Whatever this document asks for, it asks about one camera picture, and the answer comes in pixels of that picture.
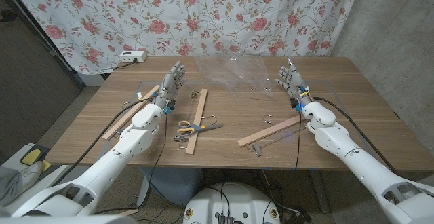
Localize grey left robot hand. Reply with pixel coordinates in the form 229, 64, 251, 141
158, 60, 188, 100

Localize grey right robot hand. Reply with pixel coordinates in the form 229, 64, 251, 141
275, 57, 307, 98

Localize grey orange handled scissors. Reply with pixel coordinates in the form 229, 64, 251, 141
176, 119, 225, 138

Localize transparent cling film sheet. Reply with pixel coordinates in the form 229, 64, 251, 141
195, 54, 277, 102

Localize wooden clip hanger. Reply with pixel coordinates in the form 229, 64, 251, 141
237, 114, 308, 157
174, 88, 218, 155
101, 84, 161, 141

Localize white power strip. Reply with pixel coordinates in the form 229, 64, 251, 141
119, 50, 148, 64

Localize floral rose print curtain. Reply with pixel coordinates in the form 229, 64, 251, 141
5, 0, 363, 75

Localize grey blue bin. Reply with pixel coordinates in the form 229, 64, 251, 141
139, 167, 205, 207

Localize grey table leg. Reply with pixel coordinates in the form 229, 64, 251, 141
309, 170, 330, 214

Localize white table leg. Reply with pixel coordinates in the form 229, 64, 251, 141
136, 175, 153, 208

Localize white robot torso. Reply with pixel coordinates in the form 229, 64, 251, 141
182, 182, 281, 224

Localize black power adapter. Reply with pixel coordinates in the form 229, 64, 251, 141
288, 210, 311, 224

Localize small wooden strip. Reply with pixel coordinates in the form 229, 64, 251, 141
117, 208, 139, 217

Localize dark perforated partition panel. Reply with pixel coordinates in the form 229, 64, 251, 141
0, 0, 84, 157

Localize black yellow floor pedal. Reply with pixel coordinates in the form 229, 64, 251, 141
19, 144, 52, 181

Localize white sneaker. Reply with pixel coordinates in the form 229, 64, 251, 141
19, 160, 45, 188

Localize white robot chest shell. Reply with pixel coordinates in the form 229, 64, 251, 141
0, 214, 138, 224

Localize white floor board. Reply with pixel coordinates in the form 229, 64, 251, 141
0, 142, 68, 198

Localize grey trouser leg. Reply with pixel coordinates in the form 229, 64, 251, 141
0, 165, 25, 207

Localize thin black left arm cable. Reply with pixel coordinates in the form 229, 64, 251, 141
93, 111, 169, 215

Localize black power strip cable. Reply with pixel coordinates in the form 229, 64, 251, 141
111, 58, 139, 71

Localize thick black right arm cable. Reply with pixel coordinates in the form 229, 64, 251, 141
311, 96, 398, 174

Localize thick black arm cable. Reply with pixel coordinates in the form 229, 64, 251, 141
311, 96, 398, 174
50, 98, 146, 187

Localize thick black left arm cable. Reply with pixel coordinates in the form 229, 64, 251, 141
50, 98, 146, 187

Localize black torso cable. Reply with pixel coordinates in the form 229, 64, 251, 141
207, 182, 232, 217

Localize black partition frame post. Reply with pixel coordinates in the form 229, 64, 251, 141
0, 0, 86, 90

